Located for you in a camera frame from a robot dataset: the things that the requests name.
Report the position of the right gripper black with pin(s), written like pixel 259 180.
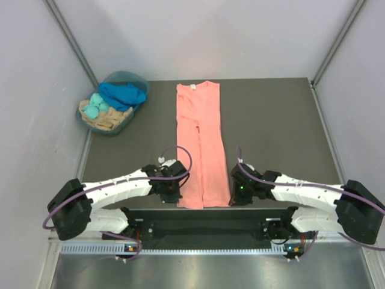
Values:
pixel 238 200

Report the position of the blue t shirt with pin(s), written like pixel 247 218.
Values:
pixel 121 97

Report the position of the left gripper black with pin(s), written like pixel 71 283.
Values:
pixel 173 198

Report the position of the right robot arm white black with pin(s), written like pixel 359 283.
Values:
pixel 348 209

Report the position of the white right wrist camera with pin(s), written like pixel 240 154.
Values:
pixel 247 167

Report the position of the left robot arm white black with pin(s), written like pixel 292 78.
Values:
pixel 85 207

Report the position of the right aluminium frame post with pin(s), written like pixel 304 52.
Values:
pixel 342 34

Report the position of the beige t shirt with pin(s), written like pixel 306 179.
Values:
pixel 106 120

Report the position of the pink t shirt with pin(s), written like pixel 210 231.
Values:
pixel 199 131

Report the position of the aluminium frame post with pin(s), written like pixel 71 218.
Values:
pixel 64 27
pixel 342 34

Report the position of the grey slotted cable duct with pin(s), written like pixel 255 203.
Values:
pixel 109 248

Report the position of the light turquoise t shirt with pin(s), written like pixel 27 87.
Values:
pixel 95 106

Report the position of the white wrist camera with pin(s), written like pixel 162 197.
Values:
pixel 165 163
pixel 247 167

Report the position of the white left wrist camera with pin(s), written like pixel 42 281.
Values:
pixel 165 163

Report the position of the teal laundry basket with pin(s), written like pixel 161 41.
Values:
pixel 118 78

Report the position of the left aluminium frame post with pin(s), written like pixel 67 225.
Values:
pixel 64 27

